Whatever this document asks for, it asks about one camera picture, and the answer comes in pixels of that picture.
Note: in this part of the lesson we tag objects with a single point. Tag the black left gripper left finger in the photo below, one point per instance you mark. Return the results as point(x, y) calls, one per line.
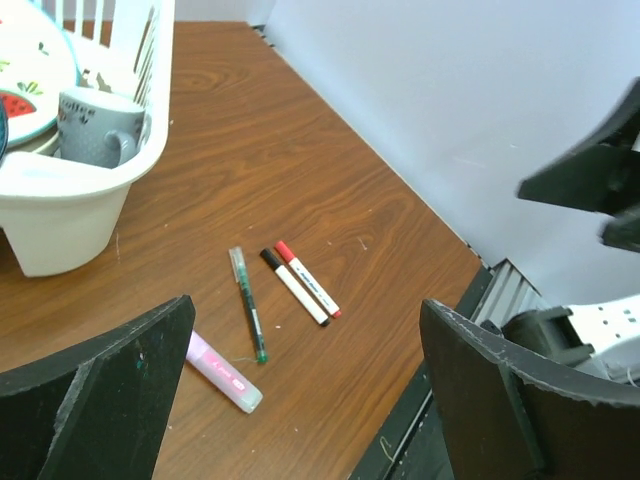
point(98, 409)

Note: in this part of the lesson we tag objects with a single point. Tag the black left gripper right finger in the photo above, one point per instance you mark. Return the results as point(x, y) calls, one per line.
point(510, 413)

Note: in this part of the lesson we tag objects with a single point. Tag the pink highlighter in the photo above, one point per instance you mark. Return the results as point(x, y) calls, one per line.
point(222, 374)

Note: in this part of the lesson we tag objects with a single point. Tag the green fineliner pen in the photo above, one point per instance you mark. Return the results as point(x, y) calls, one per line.
point(242, 279)

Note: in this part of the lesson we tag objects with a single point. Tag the white red marker pen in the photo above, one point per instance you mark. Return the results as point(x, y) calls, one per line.
point(308, 279)

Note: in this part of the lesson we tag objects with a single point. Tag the white black marker pen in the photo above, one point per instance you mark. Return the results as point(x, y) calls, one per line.
point(293, 285)

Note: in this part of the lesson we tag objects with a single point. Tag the white plastic dish basket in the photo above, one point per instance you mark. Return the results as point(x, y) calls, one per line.
point(57, 214)

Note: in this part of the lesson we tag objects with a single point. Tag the white mug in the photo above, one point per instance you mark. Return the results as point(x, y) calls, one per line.
point(98, 128)

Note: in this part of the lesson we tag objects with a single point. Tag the white plate red decorations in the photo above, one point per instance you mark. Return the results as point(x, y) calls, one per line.
point(38, 62)

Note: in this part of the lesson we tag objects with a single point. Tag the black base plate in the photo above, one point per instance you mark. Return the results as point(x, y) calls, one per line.
point(410, 442)

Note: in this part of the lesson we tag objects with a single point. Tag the aluminium frame rail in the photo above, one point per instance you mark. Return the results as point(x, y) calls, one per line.
point(508, 294)

